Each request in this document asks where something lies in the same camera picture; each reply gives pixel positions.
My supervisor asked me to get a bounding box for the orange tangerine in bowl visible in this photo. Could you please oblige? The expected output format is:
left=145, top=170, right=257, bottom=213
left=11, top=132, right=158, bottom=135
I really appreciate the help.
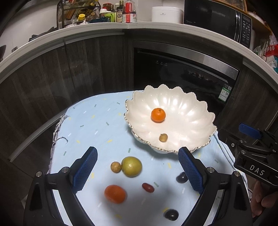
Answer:
left=151, top=108, right=166, bottom=123

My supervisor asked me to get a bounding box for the light blue patterned cloth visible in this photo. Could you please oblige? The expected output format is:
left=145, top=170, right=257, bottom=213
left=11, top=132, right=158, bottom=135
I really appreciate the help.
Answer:
left=50, top=87, right=235, bottom=225

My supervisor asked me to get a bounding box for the small tan longan on cloth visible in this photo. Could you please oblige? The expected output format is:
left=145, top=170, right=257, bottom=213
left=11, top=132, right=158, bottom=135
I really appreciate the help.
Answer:
left=110, top=162, right=122, bottom=173

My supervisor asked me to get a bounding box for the red lid jar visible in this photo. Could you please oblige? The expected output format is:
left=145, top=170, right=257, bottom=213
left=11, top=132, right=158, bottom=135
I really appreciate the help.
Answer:
left=102, top=3, right=112, bottom=11

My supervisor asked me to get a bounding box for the black wire spice rack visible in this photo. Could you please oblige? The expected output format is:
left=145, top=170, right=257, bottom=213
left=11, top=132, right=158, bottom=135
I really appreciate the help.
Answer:
left=56, top=0, right=101, bottom=29

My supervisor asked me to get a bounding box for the green lidded jar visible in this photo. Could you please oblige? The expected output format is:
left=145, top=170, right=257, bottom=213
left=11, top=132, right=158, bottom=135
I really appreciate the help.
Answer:
left=99, top=9, right=115, bottom=23

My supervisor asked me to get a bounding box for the large yellow-green citrus fruit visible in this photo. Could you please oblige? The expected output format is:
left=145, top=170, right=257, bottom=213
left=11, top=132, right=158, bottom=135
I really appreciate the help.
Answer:
left=121, top=156, right=142, bottom=177

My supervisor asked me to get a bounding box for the red-label clear bottle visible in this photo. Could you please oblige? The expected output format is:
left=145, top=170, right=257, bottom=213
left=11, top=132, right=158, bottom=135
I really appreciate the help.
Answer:
left=122, top=0, right=137, bottom=23

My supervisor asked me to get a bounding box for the built-in black dishwasher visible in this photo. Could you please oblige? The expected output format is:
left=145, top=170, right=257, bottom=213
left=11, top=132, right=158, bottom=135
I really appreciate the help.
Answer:
left=134, top=41, right=238, bottom=115

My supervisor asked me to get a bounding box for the yellow cap bottle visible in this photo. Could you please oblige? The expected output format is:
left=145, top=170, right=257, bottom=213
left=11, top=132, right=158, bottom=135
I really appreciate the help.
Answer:
left=77, top=14, right=85, bottom=22

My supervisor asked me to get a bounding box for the white scalloped fruit bowl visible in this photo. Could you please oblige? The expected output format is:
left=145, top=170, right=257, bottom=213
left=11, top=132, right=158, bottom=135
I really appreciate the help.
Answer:
left=124, top=84, right=217, bottom=154

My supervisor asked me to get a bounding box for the small tan longan in bowl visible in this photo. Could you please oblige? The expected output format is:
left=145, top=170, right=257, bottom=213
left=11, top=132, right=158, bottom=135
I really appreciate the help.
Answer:
left=159, top=133, right=168, bottom=143

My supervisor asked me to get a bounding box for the orange tangerine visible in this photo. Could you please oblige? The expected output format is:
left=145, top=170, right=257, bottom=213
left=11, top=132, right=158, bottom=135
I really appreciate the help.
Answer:
left=104, top=185, right=126, bottom=204
left=151, top=108, right=166, bottom=123

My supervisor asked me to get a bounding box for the white rice cooker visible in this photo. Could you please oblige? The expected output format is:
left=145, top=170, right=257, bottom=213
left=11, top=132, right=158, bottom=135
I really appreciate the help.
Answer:
left=151, top=7, right=184, bottom=24

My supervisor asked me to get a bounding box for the dark soy sauce bottle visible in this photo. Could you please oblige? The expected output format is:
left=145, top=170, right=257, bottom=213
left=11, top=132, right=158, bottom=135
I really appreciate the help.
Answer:
left=116, top=0, right=124, bottom=23

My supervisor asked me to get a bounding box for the red plastic bag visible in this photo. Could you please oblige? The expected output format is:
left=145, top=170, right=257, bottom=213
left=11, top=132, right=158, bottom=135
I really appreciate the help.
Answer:
left=252, top=34, right=278, bottom=74

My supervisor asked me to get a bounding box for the black microwave oven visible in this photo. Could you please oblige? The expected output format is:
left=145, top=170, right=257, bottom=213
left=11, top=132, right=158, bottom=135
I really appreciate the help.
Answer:
left=183, top=0, right=252, bottom=48

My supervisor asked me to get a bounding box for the person's right hand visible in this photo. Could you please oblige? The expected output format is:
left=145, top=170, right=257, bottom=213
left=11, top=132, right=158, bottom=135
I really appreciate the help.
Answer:
left=250, top=180, right=277, bottom=217

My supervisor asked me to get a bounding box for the red cherry tomato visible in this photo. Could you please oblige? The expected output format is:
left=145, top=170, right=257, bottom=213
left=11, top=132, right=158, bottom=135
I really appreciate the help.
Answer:
left=142, top=183, right=155, bottom=193

